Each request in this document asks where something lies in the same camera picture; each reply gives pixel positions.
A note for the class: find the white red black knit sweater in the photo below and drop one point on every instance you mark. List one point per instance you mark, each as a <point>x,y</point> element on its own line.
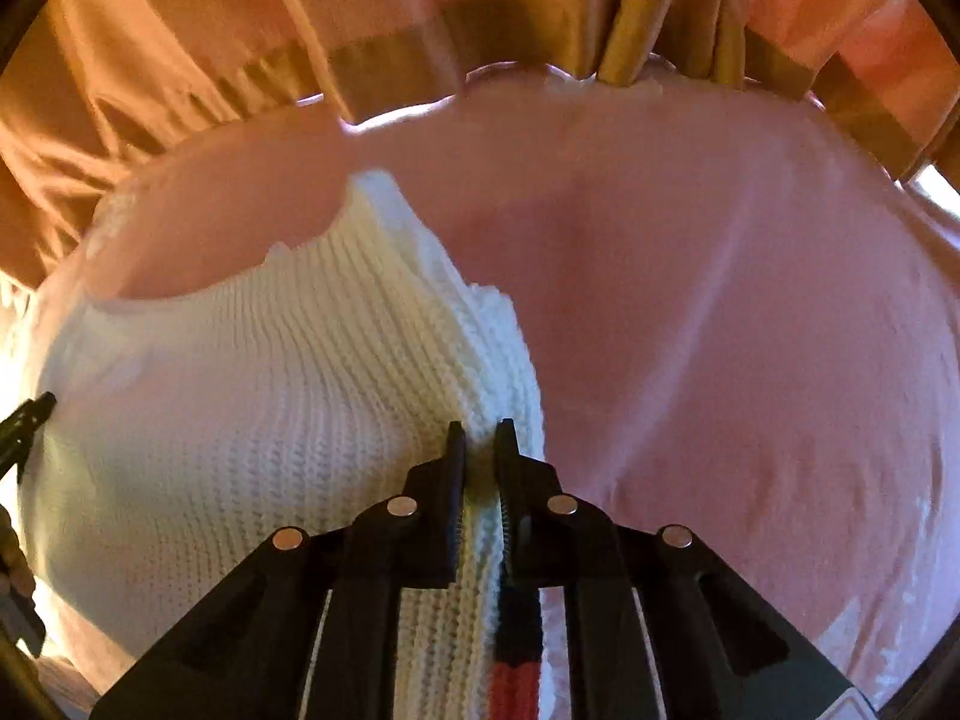
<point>285,405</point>

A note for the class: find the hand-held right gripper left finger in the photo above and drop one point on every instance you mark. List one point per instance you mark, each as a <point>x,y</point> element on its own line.
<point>431,532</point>

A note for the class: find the orange curtain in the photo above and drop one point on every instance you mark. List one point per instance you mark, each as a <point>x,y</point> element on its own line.
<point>300,22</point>

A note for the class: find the person's left hand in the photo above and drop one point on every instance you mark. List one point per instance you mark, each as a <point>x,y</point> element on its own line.
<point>13,551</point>

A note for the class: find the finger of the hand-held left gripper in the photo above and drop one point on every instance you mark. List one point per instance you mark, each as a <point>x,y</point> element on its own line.
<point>30,420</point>

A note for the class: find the pink floral bed sheet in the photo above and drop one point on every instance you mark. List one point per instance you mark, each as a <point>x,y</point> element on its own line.
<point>712,330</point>

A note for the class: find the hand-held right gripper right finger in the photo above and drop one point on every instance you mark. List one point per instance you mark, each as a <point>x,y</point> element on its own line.
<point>529,532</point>

